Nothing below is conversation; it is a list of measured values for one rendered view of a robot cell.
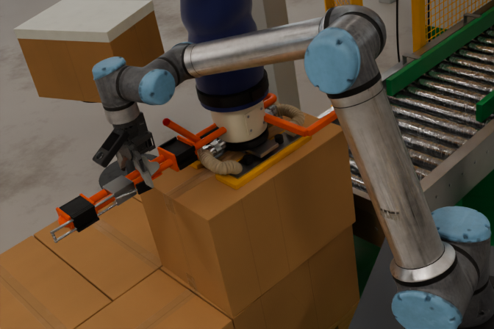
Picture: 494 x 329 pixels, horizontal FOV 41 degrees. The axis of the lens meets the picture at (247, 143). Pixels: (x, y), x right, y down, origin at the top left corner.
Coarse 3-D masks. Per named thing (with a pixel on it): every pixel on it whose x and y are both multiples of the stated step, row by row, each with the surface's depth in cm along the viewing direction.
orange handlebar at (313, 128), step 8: (272, 96) 219; (264, 104) 216; (272, 120) 206; (280, 120) 204; (320, 120) 200; (328, 120) 201; (208, 128) 208; (224, 128) 207; (288, 128) 202; (296, 128) 199; (304, 128) 198; (312, 128) 198; (320, 128) 199; (200, 136) 206; (208, 136) 204; (216, 136) 205; (304, 136) 198; (200, 144) 202; (152, 160) 198; (160, 160) 198; (168, 160) 196; (136, 168) 195; (160, 168) 194; (128, 176) 193; (136, 176) 194; (152, 176) 193; (104, 192) 188; (96, 200) 187; (112, 200) 186; (96, 208) 183
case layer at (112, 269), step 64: (0, 256) 260; (64, 256) 253; (128, 256) 247; (320, 256) 235; (0, 320) 229; (64, 320) 224; (128, 320) 219; (192, 320) 214; (256, 320) 220; (320, 320) 248
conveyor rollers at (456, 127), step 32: (448, 64) 338; (480, 64) 326; (416, 96) 316; (448, 96) 305; (480, 96) 301; (416, 128) 288; (448, 128) 286; (480, 128) 286; (352, 160) 275; (416, 160) 271
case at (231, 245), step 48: (336, 144) 220; (144, 192) 219; (192, 192) 204; (240, 192) 200; (288, 192) 211; (336, 192) 228; (192, 240) 207; (240, 240) 203; (288, 240) 219; (240, 288) 210
